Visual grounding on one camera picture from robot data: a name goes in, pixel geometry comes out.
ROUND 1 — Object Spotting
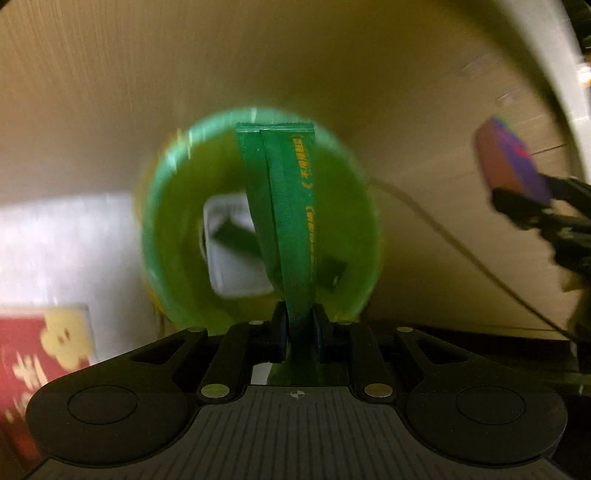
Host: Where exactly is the purple snack packet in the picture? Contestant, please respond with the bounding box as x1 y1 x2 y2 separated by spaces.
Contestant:
475 116 553 208

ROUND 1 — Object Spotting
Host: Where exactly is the red printed box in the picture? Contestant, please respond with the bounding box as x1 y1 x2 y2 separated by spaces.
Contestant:
0 302 99 461

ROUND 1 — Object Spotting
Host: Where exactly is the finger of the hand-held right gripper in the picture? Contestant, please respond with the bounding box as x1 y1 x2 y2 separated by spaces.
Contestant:
490 187 591 243
540 173 591 206

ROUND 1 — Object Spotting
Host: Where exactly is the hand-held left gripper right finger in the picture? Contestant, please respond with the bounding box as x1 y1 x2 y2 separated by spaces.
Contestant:
314 305 462 403

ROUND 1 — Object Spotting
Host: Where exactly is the black cable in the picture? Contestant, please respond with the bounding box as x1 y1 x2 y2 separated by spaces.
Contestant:
369 178 579 343

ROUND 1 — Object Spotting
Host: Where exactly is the green trash bin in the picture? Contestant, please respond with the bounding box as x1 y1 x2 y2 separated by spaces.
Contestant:
134 106 384 325

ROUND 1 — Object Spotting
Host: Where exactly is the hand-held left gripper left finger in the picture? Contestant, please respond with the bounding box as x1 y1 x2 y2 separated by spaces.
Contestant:
129 305 289 404

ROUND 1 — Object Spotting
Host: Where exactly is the green sachet packet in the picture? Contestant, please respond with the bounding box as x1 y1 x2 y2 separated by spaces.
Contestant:
235 121 325 386
213 220 260 257

